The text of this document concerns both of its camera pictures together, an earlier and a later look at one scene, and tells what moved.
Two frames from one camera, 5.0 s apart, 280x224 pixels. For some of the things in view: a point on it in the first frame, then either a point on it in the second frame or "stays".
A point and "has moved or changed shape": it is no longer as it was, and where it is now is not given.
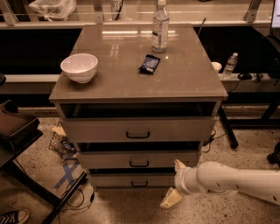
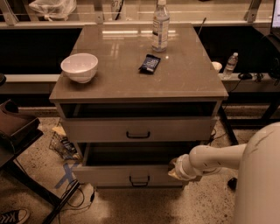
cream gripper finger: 178,164 → 172,171
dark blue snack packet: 149,65 stays
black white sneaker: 17,216 stays
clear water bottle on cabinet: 160,27 stays
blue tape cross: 68,174 stays
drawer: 136,158 has moved or changed shape
